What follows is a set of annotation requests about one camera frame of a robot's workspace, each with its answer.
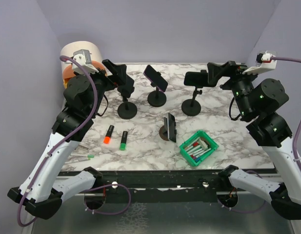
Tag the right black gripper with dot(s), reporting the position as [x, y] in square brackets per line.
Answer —
[229, 68]

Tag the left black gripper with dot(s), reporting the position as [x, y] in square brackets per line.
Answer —
[118, 72]

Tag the black phone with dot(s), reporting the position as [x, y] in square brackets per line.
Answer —
[197, 79]

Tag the wood base phone stand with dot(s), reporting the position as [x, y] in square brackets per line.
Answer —
[163, 130]

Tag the grey silver phone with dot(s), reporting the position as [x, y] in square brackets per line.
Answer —
[171, 124]

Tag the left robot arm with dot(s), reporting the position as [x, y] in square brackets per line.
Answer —
[40, 194]

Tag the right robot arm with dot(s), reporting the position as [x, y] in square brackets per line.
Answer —
[258, 107]

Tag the phone on left stand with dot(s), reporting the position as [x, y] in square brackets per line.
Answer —
[128, 88]

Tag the left black phone stand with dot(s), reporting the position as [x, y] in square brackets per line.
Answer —
[127, 110]

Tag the black phone stand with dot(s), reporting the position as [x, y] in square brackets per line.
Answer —
[127, 110]
[191, 107]
[156, 98]

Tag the right black phone stand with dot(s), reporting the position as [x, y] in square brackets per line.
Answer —
[191, 107]

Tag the middle black phone stand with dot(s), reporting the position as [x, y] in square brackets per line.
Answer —
[156, 98]

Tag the orange drawer box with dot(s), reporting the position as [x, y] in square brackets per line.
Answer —
[69, 69]

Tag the orange highlighter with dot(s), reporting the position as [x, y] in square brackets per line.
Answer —
[108, 134]

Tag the green highlighter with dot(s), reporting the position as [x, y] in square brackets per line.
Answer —
[123, 140]

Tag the white eraser in bin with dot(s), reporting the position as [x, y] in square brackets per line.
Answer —
[204, 145]

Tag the green plastic bin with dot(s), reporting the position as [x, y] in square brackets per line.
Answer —
[214, 147]

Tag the markers in bin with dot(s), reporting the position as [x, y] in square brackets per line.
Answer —
[195, 151]

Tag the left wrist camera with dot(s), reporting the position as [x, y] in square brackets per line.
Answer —
[83, 58]

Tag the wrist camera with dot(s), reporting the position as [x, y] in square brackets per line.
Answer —
[264, 63]
[83, 58]

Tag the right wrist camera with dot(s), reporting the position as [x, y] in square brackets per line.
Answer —
[264, 63]

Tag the black table front rail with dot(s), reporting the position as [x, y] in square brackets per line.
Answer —
[162, 186]

